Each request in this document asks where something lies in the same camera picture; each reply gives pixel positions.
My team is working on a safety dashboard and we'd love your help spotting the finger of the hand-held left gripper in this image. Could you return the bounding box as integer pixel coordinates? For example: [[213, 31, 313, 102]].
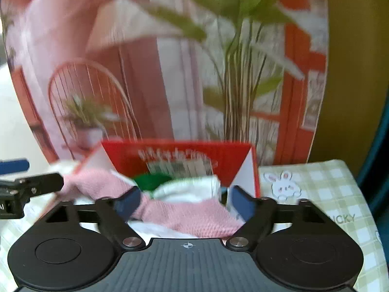
[[0, 157, 30, 175], [0, 173, 65, 198]]

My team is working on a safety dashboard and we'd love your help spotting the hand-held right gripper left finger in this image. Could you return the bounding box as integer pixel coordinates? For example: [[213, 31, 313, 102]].
[[45, 185, 146, 252]]

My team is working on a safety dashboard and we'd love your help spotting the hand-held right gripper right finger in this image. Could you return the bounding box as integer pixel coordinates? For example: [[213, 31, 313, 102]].
[[226, 185, 333, 251]]

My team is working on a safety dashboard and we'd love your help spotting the green cloth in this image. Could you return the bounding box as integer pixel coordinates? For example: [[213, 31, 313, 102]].
[[134, 173, 172, 192]]

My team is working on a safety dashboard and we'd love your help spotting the pink ribbed cloth bundle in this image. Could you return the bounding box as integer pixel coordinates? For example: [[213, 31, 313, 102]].
[[62, 170, 245, 239]]

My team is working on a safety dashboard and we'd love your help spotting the white thin cloth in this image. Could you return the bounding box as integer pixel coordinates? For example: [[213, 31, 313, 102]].
[[153, 175, 221, 203]]

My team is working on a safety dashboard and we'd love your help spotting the red strawberry print cardboard box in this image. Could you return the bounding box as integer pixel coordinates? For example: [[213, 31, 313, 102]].
[[52, 139, 261, 216]]

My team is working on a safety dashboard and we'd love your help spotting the checked bunny print tablecloth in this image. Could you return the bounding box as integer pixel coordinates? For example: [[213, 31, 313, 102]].
[[0, 158, 380, 292]]

